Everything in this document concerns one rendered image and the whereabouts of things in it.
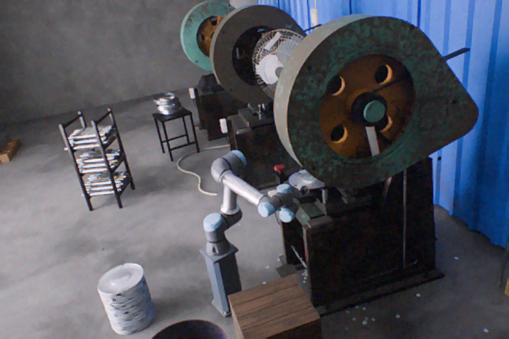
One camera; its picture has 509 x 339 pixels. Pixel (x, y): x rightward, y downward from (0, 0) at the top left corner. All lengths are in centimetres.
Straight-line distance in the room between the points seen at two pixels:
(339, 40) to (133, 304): 199
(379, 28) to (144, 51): 717
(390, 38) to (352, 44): 18
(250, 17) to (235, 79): 51
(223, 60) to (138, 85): 546
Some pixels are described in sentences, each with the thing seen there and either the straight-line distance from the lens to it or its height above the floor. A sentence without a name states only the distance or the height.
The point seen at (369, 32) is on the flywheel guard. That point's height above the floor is 168.
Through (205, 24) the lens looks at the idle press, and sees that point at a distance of 538.
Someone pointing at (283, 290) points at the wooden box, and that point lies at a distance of 247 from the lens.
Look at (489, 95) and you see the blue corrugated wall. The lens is 314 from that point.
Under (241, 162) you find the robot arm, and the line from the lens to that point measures 238.
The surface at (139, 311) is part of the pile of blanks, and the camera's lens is 293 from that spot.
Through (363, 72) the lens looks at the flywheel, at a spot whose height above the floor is 149.
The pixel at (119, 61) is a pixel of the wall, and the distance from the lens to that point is 886.
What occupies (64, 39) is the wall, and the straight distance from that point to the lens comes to 888.
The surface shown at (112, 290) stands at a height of 33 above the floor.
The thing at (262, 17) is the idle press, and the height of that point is 163.
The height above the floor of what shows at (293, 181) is 78.
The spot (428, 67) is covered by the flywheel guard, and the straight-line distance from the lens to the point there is 219.
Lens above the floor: 199
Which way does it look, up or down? 25 degrees down
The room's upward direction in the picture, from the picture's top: 9 degrees counter-clockwise
